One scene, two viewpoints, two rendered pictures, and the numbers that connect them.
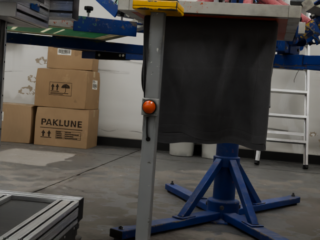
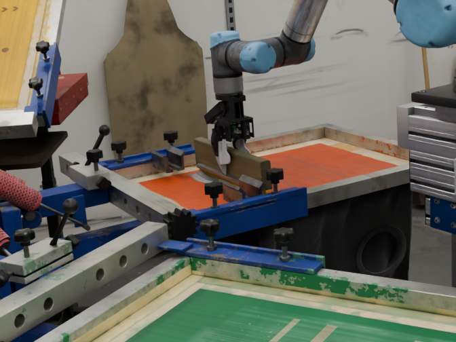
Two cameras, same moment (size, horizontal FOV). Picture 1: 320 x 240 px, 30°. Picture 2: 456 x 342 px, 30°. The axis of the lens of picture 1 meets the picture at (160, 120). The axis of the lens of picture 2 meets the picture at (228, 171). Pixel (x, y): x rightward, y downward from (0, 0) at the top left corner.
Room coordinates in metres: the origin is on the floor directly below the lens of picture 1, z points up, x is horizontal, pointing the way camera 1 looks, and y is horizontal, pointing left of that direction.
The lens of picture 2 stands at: (3.76, 1.45, 1.58)
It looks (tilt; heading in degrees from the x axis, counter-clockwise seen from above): 15 degrees down; 231
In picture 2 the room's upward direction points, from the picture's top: 4 degrees counter-clockwise
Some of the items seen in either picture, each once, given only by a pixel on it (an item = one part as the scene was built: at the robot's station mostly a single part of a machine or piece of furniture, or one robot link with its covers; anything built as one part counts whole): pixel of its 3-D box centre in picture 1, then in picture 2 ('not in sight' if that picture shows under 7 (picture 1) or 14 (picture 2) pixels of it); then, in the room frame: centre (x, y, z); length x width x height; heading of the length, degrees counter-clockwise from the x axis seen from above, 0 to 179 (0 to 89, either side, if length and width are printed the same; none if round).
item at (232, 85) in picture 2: not in sight; (229, 85); (2.42, -0.20, 1.22); 0.08 x 0.08 x 0.05
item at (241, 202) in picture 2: not in sight; (247, 212); (2.58, 0.03, 0.98); 0.30 x 0.05 x 0.07; 169
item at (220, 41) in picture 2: not in sight; (226, 53); (2.42, -0.19, 1.30); 0.09 x 0.08 x 0.11; 86
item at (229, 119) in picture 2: not in sight; (232, 117); (2.42, -0.19, 1.14); 0.09 x 0.08 x 0.12; 79
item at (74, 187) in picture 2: not in sight; (69, 197); (2.85, -0.30, 1.02); 0.17 x 0.06 x 0.05; 169
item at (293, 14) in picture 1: (218, 22); (271, 169); (2.29, -0.20, 0.97); 0.79 x 0.58 x 0.04; 169
